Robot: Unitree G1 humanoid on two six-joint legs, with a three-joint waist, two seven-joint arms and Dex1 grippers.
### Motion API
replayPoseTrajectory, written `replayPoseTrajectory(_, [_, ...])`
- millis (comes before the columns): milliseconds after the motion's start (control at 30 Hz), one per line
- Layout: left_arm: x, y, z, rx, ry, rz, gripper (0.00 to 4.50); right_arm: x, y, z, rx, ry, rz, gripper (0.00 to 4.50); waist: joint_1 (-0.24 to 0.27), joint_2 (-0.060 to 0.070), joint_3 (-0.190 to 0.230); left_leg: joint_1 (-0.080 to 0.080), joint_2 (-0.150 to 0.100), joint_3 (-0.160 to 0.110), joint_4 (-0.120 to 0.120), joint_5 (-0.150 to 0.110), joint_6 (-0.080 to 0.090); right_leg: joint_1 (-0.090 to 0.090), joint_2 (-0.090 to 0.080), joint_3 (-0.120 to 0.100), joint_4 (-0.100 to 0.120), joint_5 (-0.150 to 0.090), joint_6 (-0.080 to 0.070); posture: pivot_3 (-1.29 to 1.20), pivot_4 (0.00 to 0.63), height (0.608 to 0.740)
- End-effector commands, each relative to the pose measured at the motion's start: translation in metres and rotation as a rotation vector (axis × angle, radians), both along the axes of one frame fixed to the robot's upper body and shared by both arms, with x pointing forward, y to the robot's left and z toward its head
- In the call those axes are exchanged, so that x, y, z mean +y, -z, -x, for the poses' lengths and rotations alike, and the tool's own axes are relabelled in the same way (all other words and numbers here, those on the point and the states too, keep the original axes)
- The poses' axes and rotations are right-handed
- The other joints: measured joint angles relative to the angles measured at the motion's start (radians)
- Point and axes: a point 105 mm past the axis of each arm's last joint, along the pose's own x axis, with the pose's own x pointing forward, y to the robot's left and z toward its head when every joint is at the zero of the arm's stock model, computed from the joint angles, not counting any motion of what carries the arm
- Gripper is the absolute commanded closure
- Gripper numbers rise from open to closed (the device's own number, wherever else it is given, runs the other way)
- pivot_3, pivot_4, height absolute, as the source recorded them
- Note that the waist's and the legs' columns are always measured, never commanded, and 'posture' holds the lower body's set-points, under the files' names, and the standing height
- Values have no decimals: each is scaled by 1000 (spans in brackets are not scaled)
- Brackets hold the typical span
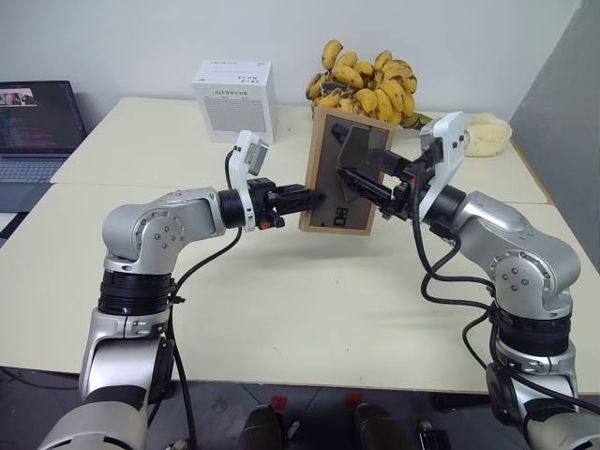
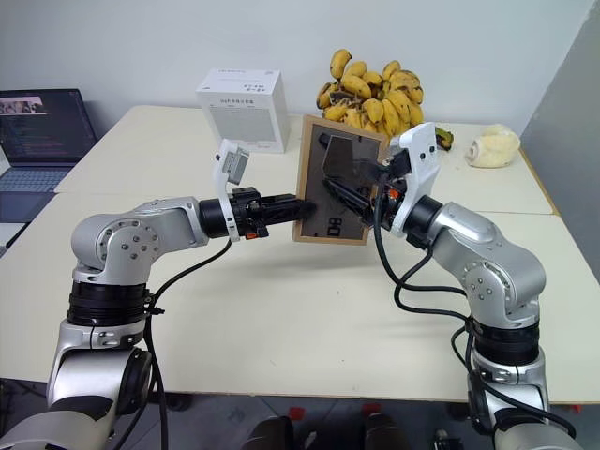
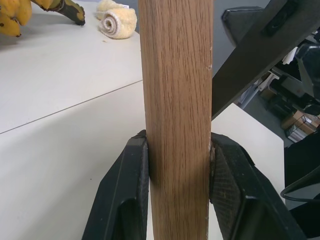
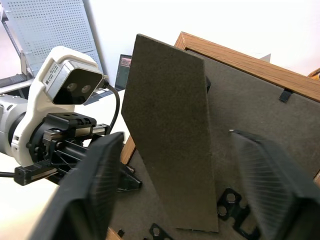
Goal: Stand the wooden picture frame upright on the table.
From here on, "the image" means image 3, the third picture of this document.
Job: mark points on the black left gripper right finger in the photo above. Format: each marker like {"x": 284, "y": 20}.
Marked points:
{"x": 240, "y": 185}

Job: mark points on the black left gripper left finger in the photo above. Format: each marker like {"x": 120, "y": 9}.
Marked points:
{"x": 117, "y": 190}

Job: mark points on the wooden plank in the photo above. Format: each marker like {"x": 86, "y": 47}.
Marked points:
{"x": 177, "y": 100}

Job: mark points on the brown cardboard box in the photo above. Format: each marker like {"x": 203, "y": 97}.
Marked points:
{"x": 293, "y": 120}

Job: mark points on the dark grey angular housing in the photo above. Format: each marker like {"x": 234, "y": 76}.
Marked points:
{"x": 310, "y": 72}

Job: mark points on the cream rolled towel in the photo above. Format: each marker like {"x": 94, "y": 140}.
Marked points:
{"x": 106, "y": 6}
{"x": 117, "y": 23}

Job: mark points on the yellow banana bunch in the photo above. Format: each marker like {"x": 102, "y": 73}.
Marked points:
{"x": 17, "y": 15}

